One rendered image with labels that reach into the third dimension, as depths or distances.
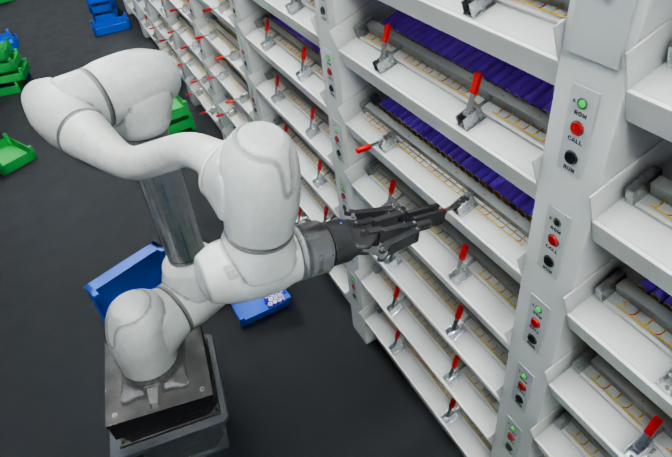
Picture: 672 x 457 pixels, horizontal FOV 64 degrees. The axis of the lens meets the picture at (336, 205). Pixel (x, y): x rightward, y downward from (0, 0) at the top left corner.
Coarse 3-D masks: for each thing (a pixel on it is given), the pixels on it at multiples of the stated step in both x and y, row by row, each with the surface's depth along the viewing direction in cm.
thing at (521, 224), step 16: (368, 112) 130; (384, 112) 125; (400, 128) 119; (416, 144) 114; (432, 160) 111; (464, 176) 104; (480, 192) 100; (480, 208) 99; (496, 208) 96; (496, 224) 96; (512, 224) 95; (528, 224) 92
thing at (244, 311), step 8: (288, 296) 198; (232, 304) 198; (240, 304) 203; (248, 304) 203; (256, 304) 204; (264, 304) 204; (280, 304) 200; (288, 304) 204; (240, 312) 202; (248, 312) 202; (256, 312) 202; (264, 312) 198; (272, 312) 202; (240, 320) 193; (248, 320) 197; (256, 320) 201
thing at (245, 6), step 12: (240, 0) 175; (252, 0) 177; (240, 12) 177; (252, 12) 179; (240, 36) 187; (240, 48) 192; (252, 48) 186; (252, 60) 188; (264, 60) 190; (252, 72) 190; (252, 84) 196; (264, 108) 200
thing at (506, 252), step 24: (360, 96) 130; (384, 96) 133; (360, 120) 131; (408, 168) 114; (432, 168) 112; (432, 192) 108; (456, 216) 102; (480, 216) 100; (480, 240) 97; (504, 240) 95; (504, 264) 93
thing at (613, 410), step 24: (576, 360) 92; (600, 360) 91; (552, 384) 94; (576, 384) 92; (600, 384) 91; (624, 384) 87; (576, 408) 90; (600, 408) 89; (624, 408) 87; (648, 408) 84; (600, 432) 87; (624, 432) 85; (648, 432) 79; (624, 456) 83; (648, 456) 82
